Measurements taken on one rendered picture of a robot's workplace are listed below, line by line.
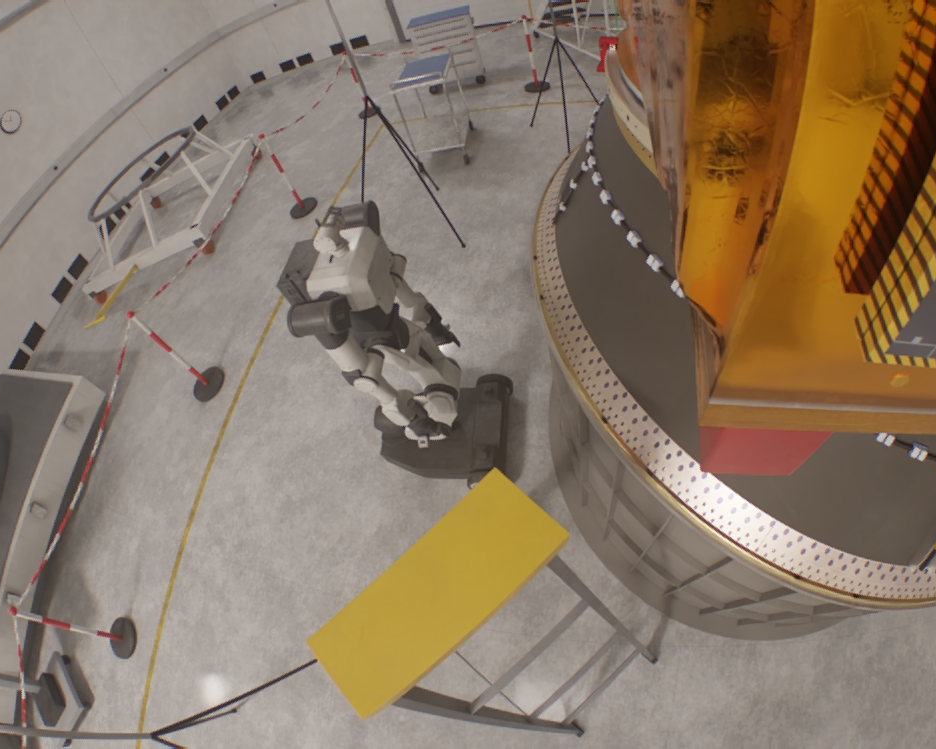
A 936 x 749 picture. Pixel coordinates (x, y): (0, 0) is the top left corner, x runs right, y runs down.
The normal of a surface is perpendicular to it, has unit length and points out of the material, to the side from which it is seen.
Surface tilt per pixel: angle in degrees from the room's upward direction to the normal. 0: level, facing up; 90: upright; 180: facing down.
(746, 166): 88
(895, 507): 62
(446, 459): 0
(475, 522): 0
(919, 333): 90
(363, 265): 45
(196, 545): 0
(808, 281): 91
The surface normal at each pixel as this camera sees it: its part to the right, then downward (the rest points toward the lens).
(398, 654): -0.23, -0.53
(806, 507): -0.64, 0.41
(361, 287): 0.60, 0.52
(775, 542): -0.58, 0.12
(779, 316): -0.27, 0.84
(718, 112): -0.76, 0.61
